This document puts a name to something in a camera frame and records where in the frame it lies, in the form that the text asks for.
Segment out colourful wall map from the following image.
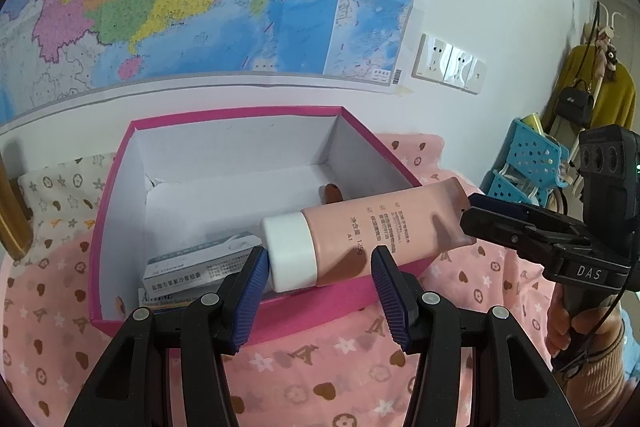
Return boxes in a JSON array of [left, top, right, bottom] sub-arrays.
[[1, 0, 413, 122]]

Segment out white clothes rack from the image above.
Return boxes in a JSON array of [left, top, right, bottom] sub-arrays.
[[582, 0, 620, 81]]

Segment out blue perforated plastic baskets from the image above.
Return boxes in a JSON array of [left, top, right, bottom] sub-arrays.
[[480, 118, 570, 208]]

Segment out pink cardboard box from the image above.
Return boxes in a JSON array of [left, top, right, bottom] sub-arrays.
[[88, 106, 420, 335]]

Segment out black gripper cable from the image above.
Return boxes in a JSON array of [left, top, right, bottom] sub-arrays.
[[549, 286, 626, 381]]

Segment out yellow hanging garment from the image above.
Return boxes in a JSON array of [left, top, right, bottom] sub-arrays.
[[541, 46, 636, 132]]

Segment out pink patterned tablecloth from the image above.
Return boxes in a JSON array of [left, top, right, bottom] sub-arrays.
[[1, 153, 553, 426]]

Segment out black right camera module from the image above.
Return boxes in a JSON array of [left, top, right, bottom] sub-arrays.
[[579, 124, 639, 235]]

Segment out white wall socket panel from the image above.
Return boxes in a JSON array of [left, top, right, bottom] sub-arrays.
[[411, 34, 487, 95]]

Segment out black handbag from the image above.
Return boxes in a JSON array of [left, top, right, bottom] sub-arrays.
[[555, 79, 594, 128]]

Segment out person's right hand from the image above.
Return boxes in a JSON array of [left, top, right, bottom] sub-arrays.
[[544, 285, 624, 358]]

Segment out white teal medicine box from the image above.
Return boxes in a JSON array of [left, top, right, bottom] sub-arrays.
[[142, 232, 262, 298]]

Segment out blue Antine medicine box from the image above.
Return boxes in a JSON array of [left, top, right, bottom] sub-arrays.
[[138, 288, 200, 309]]

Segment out pink sweater right forearm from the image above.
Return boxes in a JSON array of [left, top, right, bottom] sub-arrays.
[[565, 311, 639, 426]]

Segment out gold steel travel tumbler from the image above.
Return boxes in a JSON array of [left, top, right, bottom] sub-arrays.
[[0, 160, 34, 261]]

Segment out peach cosmetic tube white cap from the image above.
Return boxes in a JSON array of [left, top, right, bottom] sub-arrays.
[[262, 178, 474, 293]]

